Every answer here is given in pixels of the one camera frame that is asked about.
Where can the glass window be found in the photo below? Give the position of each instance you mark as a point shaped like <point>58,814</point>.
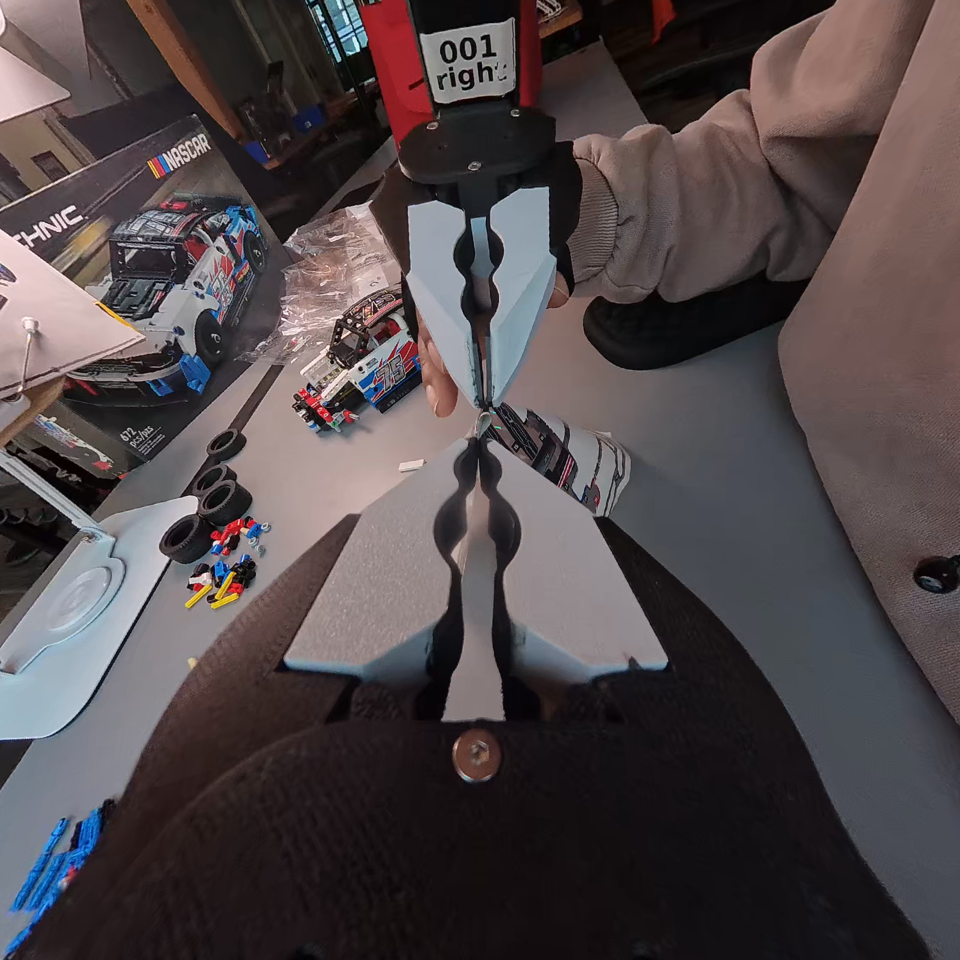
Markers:
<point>337,30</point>

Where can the person's right hand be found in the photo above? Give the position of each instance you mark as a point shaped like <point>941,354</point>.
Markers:
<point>441,382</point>

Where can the toy set box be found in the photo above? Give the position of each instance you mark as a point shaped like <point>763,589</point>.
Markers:
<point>150,225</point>

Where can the pile of mixed small bricks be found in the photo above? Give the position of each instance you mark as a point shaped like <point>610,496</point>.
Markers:
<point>225,562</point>

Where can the white book stand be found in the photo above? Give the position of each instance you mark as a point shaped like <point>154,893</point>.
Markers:
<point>60,660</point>

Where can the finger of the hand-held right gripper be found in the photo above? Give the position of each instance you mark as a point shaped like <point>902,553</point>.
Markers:
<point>529,247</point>
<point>435,262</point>

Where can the instruction booklet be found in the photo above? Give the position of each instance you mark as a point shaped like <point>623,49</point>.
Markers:
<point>60,315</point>

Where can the small glossy sticker sheet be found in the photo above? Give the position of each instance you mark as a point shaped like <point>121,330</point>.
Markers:
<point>562,457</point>

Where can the clear plastic bag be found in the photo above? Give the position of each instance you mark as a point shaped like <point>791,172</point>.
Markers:
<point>337,255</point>

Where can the printed task sheet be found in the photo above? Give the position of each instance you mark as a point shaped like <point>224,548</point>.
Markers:
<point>30,75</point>

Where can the toy race car model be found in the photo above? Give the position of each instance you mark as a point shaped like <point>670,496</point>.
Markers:
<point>375,367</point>

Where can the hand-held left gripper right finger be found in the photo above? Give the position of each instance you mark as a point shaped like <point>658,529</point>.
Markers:
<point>585,592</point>

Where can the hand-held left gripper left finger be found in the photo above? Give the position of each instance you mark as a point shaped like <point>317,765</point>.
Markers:
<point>375,592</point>

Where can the pile of blue pins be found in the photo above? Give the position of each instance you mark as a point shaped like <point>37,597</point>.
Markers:
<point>45,877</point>

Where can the person's right forearm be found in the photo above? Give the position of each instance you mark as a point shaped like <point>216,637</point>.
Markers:
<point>712,187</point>

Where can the person's beige hoodie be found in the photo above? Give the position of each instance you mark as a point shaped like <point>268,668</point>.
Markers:
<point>900,375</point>

